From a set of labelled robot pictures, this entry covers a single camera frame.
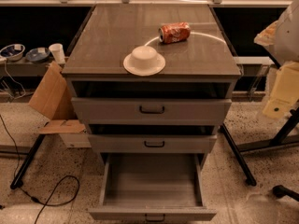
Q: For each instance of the white upturned bowl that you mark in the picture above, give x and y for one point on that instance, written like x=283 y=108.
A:
x=144 y=61

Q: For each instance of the blue patterned bowl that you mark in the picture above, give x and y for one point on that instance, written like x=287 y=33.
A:
x=38 y=55

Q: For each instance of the grey bottom drawer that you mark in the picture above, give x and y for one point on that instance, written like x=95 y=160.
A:
x=154 y=188

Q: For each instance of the grey top drawer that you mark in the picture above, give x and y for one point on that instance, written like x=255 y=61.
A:
x=151 y=111

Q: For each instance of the brown cardboard box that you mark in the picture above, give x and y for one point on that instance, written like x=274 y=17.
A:
x=52 y=99

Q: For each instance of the black left stand leg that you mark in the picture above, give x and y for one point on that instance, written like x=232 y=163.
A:
x=17 y=181

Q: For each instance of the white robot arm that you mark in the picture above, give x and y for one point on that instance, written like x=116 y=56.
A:
x=281 y=39

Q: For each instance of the grey middle drawer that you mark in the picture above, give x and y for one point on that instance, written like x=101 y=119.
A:
x=120 y=143

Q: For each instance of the grey side shelf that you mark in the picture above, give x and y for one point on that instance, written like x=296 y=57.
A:
x=23 y=68

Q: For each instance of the grey drawer cabinet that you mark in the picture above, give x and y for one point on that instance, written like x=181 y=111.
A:
x=200 y=67

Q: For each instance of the grey drawer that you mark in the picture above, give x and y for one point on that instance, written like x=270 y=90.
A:
x=151 y=111
x=120 y=143
x=154 y=188

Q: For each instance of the orange soda can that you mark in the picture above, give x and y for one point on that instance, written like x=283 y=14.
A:
x=174 y=32

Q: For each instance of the white and blue bowl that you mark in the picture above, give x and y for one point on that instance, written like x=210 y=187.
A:
x=13 y=52

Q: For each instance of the white paper cup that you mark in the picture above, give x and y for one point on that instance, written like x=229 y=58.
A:
x=57 y=52

